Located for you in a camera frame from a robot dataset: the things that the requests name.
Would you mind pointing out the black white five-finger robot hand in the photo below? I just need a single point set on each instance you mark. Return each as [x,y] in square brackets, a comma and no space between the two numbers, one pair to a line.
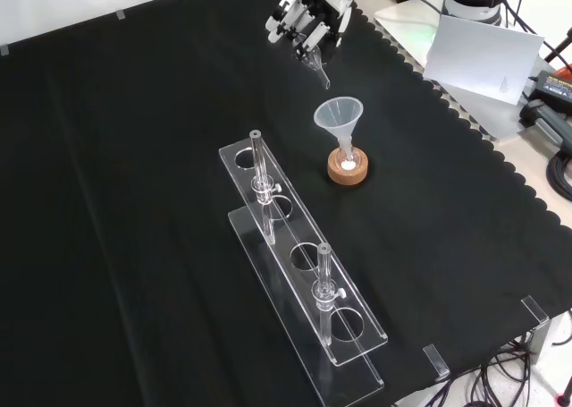
[322,4]

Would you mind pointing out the translucent plastic funnel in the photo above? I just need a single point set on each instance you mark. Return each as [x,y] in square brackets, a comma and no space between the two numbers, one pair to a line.
[338,116]

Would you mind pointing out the clear acrylic funnel stand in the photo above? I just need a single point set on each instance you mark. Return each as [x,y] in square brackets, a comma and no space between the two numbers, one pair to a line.
[308,286]

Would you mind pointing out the clear round-bottom flask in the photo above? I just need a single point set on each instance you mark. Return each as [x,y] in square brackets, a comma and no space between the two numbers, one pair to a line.
[348,160]

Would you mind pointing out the pale board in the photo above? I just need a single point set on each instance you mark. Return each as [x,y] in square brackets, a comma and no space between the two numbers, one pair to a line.
[482,58]

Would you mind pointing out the black orange power adapter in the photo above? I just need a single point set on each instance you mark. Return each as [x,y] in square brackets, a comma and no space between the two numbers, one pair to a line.
[556,87]

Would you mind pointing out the black grey hand tool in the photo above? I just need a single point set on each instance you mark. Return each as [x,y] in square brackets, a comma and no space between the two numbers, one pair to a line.
[547,121]

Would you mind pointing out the black bench cloth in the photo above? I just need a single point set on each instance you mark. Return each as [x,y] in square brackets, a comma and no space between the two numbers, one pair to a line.
[134,201]

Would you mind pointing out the clear cloth clip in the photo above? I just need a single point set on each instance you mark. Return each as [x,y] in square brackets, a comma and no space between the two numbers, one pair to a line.
[437,362]
[535,308]

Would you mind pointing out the grey base plate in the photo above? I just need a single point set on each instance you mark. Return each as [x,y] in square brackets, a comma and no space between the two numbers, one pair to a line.
[500,116]

